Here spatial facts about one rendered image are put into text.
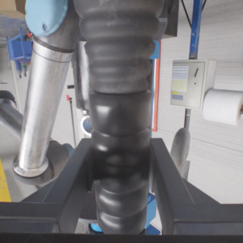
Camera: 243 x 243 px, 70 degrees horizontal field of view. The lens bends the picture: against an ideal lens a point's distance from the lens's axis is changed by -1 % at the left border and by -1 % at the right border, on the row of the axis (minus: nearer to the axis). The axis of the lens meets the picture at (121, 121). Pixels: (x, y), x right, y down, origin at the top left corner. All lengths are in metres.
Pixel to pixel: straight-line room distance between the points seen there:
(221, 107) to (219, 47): 1.40
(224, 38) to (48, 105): 2.50
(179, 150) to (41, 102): 0.36
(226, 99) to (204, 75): 0.24
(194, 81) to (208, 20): 1.44
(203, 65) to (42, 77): 1.28
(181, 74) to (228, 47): 1.22
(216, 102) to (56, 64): 1.26
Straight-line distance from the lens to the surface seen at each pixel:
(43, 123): 0.52
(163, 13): 0.31
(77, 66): 1.04
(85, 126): 1.17
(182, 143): 0.24
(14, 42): 7.96
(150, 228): 2.10
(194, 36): 1.68
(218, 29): 2.80
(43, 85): 0.45
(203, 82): 1.54
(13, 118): 1.03
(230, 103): 1.47
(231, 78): 2.69
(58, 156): 0.77
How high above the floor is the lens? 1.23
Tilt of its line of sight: 17 degrees up
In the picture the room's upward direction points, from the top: 179 degrees clockwise
